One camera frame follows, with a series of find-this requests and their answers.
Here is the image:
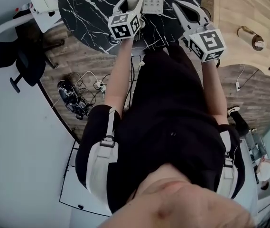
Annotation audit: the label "person's black white shoe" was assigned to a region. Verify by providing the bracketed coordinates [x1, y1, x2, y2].
[226, 105, 241, 117]

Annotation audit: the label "light wooden platform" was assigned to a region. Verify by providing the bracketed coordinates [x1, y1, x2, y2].
[201, 0, 270, 77]

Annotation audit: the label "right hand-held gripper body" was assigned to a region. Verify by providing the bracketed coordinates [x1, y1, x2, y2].
[182, 21, 227, 63]

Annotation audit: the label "black office chair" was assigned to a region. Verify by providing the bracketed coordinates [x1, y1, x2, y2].
[0, 24, 65, 94]

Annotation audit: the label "white shoulder strap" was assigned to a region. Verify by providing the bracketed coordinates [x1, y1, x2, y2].
[216, 130, 239, 200]
[85, 106, 119, 204]

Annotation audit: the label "black device with cables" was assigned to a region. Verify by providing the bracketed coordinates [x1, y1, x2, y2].
[57, 71, 112, 120]

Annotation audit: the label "white charger with cable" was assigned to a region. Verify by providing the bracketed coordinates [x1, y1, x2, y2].
[235, 65, 261, 92]

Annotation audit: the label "white desk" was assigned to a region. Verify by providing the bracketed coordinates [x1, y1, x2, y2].
[23, 0, 65, 33]

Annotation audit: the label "person's left forearm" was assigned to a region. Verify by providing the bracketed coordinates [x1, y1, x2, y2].
[103, 38, 135, 115]

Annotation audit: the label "person's face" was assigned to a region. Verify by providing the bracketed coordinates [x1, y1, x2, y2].
[98, 162, 257, 228]

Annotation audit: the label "person's black clothing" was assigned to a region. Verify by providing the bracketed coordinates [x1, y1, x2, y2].
[74, 43, 246, 214]

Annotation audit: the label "white power strip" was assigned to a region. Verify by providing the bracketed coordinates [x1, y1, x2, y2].
[93, 79, 106, 92]

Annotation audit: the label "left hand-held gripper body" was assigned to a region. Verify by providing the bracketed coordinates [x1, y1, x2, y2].
[108, 9, 142, 41]

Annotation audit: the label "person's right forearm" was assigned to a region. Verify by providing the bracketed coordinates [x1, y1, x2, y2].
[200, 60, 230, 126]

